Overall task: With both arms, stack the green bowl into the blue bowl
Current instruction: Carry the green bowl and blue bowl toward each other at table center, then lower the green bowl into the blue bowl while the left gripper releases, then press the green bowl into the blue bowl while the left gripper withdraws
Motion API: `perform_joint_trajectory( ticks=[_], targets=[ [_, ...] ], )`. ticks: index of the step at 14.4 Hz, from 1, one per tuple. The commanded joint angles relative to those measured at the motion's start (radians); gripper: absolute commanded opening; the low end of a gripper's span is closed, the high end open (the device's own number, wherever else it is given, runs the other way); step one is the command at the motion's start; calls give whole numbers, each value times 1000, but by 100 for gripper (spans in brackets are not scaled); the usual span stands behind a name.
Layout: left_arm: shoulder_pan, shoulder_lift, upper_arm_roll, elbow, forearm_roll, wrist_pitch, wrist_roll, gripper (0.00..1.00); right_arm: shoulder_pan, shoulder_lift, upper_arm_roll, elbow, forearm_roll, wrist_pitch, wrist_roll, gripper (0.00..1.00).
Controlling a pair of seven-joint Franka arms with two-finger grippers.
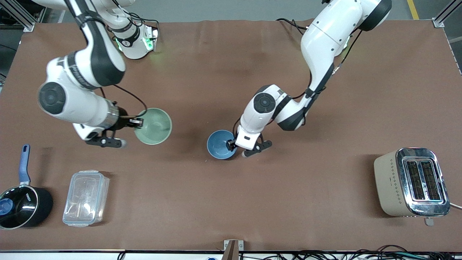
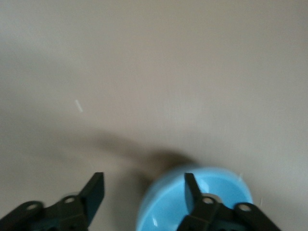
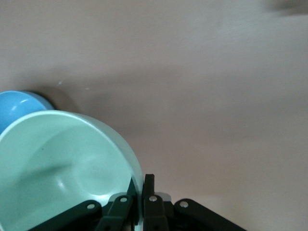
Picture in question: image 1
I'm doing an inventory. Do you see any green bowl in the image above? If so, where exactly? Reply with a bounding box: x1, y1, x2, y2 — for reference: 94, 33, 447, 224
134, 108, 173, 146

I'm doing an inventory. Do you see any black left base cable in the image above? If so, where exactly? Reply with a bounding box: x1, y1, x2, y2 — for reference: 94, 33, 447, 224
276, 18, 311, 36

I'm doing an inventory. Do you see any black right base cable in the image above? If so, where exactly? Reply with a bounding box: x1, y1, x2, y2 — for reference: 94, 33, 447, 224
128, 12, 160, 30

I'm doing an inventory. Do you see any glass lid with blue knob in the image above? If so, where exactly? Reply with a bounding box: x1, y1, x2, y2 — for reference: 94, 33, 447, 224
0, 186, 39, 229

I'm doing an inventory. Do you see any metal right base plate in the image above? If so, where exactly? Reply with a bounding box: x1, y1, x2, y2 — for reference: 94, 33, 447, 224
143, 25, 160, 52

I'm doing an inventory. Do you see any black floor cable bundle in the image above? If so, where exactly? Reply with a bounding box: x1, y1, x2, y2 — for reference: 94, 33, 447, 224
238, 245, 462, 260

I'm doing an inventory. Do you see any clear plastic food container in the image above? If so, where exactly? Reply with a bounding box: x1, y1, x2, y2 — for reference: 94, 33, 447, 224
62, 170, 110, 228

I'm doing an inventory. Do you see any beige chrome toaster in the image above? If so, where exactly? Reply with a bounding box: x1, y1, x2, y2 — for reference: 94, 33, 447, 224
374, 147, 451, 227

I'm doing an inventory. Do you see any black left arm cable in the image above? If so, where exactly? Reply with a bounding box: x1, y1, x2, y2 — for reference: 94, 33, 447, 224
292, 29, 363, 100

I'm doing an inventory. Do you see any black saucepan with blue handle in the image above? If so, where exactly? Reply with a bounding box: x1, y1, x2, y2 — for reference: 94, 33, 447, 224
0, 144, 54, 230

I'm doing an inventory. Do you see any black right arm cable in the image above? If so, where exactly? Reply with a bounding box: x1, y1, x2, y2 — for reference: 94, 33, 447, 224
99, 84, 148, 118

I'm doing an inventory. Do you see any metal table edge bracket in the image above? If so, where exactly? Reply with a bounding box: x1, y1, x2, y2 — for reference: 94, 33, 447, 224
223, 239, 244, 260

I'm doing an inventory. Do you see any black base cable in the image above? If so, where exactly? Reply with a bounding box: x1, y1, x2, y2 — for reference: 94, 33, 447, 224
128, 12, 160, 30
276, 18, 311, 36

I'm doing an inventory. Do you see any blue bowl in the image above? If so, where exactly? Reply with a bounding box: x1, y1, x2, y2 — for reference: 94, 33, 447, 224
207, 130, 238, 160

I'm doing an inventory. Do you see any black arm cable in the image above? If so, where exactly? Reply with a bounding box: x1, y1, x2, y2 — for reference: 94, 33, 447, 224
292, 29, 363, 100
99, 84, 148, 118

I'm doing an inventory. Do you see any brown table cover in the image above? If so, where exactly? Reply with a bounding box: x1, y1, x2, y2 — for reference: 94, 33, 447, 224
0, 19, 462, 252

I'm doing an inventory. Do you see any aluminium frame profile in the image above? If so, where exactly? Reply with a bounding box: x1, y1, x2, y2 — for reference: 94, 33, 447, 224
0, 0, 35, 32
432, 0, 462, 28

